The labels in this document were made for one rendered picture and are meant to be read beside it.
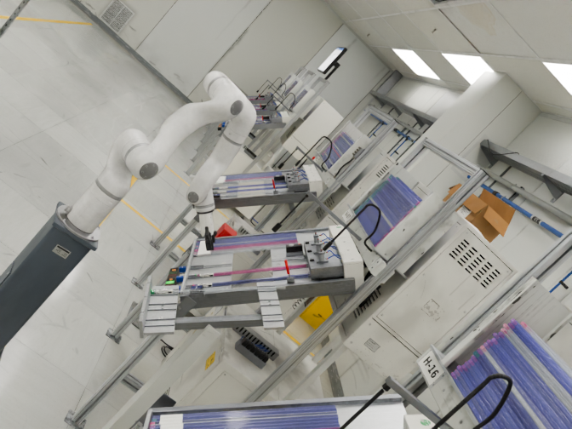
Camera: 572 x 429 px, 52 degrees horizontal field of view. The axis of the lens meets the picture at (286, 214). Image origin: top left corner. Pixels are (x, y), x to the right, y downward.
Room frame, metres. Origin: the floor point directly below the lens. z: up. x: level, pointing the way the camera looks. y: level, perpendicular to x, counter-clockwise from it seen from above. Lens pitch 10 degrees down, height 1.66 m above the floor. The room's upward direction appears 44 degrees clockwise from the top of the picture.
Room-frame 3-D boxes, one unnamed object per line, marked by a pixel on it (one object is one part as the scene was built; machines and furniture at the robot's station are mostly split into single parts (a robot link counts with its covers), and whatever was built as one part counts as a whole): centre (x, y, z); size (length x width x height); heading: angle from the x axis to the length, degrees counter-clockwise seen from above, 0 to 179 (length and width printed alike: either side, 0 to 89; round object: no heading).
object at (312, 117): (7.31, 0.69, 0.95); 1.36 x 0.82 x 1.90; 104
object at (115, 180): (2.15, 0.57, 1.00); 0.19 x 0.12 x 0.24; 52
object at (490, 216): (2.84, -0.62, 1.82); 0.68 x 0.30 x 0.20; 14
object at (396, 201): (2.66, -0.35, 1.52); 0.51 x 0.13 x 0.27; 14
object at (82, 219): (2.13, 0.55, 0.79); 0.19 x 0.19 x 0.18
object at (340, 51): (7.27, 0.83, 2.10); 0.58 x 0.14 x 0.41; 14
